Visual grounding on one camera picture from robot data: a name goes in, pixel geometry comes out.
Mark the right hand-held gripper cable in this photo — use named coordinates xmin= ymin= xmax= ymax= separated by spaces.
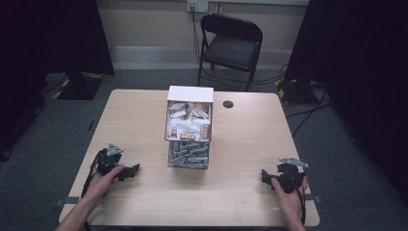
xmin=290 ymin=177 xmax=308 ymax=226

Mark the white wall socket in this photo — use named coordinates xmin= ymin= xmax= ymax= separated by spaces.
xmin=187 ymin=0 xmax=210 ymax=14

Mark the black curtain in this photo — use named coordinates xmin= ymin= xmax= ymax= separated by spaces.
xmin=283 ymin=0 xmax=408 ymax=206
xmin=0 ymin=0 xmax=115 ymax=162

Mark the black folding chair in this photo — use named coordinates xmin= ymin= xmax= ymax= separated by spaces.
xmin=196 ymin=13 xmax=265 ymax=93

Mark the person's right hand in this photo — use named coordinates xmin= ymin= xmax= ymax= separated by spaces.
xmin=270 ymin=175 xmax=310 ymax=227

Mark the pile of white brown packets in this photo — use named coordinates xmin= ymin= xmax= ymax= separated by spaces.
xmin=166 ymin=101 xmax=212 ymax=141

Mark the person's left hand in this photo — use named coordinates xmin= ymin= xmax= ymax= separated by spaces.
xmin=81 ymin=164 xmax=126 ymax=207

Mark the black floor cable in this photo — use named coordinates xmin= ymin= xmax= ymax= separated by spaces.
xmin=282 ymin=86 xmax=333 ymax=139

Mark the left hand-held gripper cable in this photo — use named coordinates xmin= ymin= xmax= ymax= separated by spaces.
xmin=80 ymin=149 xmax=104 ymax=198

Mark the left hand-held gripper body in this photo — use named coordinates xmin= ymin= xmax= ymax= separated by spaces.
xmin=95 ymin=142 xmax=125 ymax=176

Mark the pile of grey packets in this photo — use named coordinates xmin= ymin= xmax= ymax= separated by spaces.
xmin=168 ymin=141 xmax=210 ymax=167

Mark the clear two-tier storage box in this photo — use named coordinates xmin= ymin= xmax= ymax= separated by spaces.
xmin=164 ymin=85 xmax=216 ymax=170

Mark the grey table bracket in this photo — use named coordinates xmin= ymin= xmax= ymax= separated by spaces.
xmin=53 ymin=195 xmax=81 ymax=207
xmin=304 ymin=193 xmax=322 ymax=204

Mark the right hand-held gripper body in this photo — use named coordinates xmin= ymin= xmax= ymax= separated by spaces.
xmin=275 ymin=157 xmax=310 ymax=194

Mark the hand-held gripper cable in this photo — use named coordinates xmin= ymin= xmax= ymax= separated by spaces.
xmin=290 ymin=177 xmax=308 ymax=226
xmin=80 ymin=149 xmax=104 ymax=198

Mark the black stand base with striped tape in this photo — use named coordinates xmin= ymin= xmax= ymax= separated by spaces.
xmin=273 ymin=77 xmax=325 ymax=106
xmin=52 ymin=71 xmax=106 ymax=101

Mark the black cable from wall socket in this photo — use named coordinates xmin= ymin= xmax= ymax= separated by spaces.
xmin=191 ymin=6 xmax=206 ymax=70

